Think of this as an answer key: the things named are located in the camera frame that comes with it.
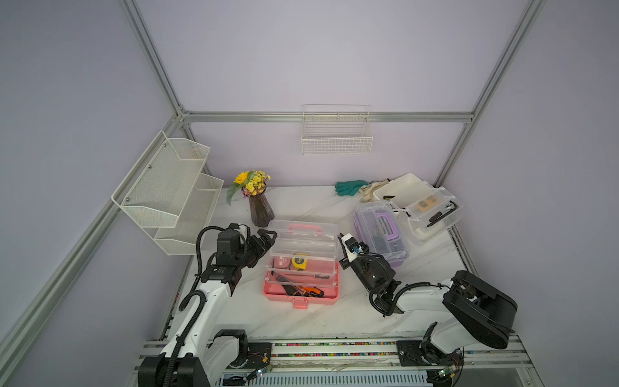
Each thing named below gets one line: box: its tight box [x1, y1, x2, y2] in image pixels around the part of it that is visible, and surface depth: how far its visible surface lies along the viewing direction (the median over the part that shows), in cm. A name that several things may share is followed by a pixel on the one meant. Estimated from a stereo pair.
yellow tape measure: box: [291, 257, 308, 271], surface depth 85 cm
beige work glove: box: [359, 178, 390, 204], surface depth 120 cm
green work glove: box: [334, 179, 370, 197], surface depth 121 cm
